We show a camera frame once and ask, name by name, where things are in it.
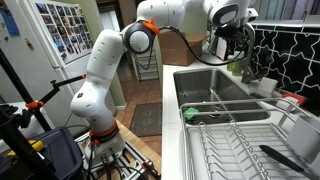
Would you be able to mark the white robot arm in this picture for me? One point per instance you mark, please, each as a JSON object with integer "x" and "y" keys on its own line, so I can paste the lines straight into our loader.
{"x": 137, "y": 38}

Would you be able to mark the green soap bottle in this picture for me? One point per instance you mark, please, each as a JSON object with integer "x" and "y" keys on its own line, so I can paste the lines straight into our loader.
{"x": 230, "y": 65}
{"x": 237, "y": 68}

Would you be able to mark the green sponge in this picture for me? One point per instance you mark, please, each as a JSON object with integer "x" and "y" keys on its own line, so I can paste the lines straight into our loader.
{"x": 190, "y": 113}

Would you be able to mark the patterned floor rug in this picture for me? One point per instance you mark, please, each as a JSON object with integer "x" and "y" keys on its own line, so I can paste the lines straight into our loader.
{"x": 147, "y": 120}

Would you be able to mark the photo collage sheet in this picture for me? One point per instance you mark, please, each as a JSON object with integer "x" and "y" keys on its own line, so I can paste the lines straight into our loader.
{"x": 66, "y": 28}

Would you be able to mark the white utensil caddy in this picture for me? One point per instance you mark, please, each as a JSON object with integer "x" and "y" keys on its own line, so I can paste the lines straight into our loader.
{"x": 304, "y": 138}

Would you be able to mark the cardboard box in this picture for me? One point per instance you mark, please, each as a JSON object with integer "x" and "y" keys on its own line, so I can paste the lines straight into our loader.
{"x": 175, "y": 52}

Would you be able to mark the right green soap bottle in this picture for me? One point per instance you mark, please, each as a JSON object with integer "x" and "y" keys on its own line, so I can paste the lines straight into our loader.
{"x": 237, "y": 68}

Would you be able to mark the dark blue storage bin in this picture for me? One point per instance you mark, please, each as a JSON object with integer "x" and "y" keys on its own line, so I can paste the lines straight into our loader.
{"x": 50, "y": 153}

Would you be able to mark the left green soap bottle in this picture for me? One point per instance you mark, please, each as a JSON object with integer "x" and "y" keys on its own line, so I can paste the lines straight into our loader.
{"x": 230, "y": 65}

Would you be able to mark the metal dish drying rack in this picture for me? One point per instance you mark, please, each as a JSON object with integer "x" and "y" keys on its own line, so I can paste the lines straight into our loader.
{"x": 230, "y": 151}

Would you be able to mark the black camera tripod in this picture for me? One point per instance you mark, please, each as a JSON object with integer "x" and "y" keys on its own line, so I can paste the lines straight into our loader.
{"x": 9, "y": 124}

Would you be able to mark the stainless steel sink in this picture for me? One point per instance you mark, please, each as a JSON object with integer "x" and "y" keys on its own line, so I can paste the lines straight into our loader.
{"x": 205, "y": 87}

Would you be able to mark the white refrigerator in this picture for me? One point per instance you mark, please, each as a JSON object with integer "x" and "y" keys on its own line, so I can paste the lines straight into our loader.
{"x": 31, "y": 55}

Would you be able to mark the red and white sponge holder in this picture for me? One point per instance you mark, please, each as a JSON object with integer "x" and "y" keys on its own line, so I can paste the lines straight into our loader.
{"x": 299, "y": 100}

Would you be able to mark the steel gooseneck faucet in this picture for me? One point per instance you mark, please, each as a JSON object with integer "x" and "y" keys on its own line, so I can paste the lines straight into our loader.
{"x": 222, "y": 48}

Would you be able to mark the black utensil in rack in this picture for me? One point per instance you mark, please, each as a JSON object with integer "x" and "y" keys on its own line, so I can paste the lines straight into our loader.
{"x": 276, "y": 155}

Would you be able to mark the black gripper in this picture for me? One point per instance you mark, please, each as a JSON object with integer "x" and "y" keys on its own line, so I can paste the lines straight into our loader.
{"x": 234, "y": 34}

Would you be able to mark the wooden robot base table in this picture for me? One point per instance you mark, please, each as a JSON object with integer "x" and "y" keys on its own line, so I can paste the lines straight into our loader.
{"x": 138, "y": 160}

